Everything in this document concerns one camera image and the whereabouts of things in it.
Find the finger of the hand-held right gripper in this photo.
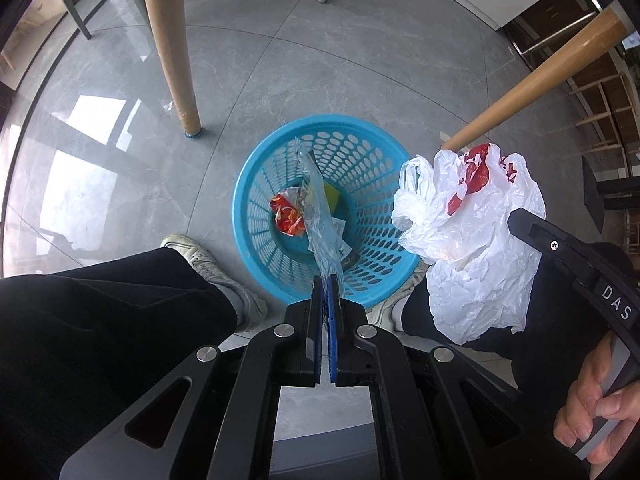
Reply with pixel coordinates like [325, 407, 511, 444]
[507, 208, 601, 286]

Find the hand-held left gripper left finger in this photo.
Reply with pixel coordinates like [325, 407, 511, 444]
[60, 276, 328, 480]

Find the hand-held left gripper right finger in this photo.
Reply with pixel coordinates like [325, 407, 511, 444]
[327, 276, 591, 480]

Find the white plastic bag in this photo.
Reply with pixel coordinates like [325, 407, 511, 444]
[391, 142, 547, 346]

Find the clear printed wrapper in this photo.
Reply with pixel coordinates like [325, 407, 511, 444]
[295, 135, 353, 291]

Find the red snack bag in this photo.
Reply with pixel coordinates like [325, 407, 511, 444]
[270, 186, 313, 237]

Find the yellow sponge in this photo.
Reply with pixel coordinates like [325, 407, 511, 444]
[322, 182, 341, 221]

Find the blue plastic basket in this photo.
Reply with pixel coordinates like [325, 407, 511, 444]
[231, 116, 425, 311]

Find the person's right hand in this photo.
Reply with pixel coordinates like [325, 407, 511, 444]
[552, 332, 640, 480]

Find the white sneaker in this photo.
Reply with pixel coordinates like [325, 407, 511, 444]
[160, 234, 269, 333]
[367, 260, 431, 333]

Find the person's right leg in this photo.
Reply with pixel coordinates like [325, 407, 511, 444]
[400, 242, 613, 396]

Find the person's leg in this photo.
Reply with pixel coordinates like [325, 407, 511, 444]
[400, 242, 613, 396]
[0, 247, 238, 480]

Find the wooden desk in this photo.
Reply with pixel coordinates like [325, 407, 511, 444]
[581, 155, 640, 251]

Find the wooden chair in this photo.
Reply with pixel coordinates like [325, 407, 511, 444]
[570, 72, 640, 161]

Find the person's left leg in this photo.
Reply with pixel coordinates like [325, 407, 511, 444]
[0, 247, 238, 480]

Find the dark wooden sideboard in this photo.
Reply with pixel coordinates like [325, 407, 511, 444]
[500, 0, 640, 61]

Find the round white table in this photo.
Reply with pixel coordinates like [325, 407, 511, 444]
[139, 0, 627, 153]

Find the green chair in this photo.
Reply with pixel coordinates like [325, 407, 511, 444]
[52, 0, 221, 41]

